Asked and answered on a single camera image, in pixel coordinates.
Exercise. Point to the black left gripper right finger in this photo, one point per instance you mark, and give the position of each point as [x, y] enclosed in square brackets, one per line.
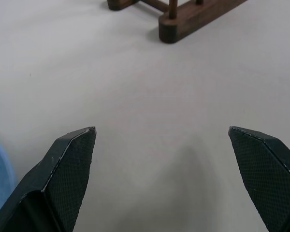
[265, 174]

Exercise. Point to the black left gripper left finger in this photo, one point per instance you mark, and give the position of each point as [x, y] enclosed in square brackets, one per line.
[62, 178]

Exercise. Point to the dark wooden rack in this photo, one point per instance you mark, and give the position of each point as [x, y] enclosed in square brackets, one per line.
[181, 21]

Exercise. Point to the light blue object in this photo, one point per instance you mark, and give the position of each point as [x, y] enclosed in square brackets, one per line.
[0, 166]

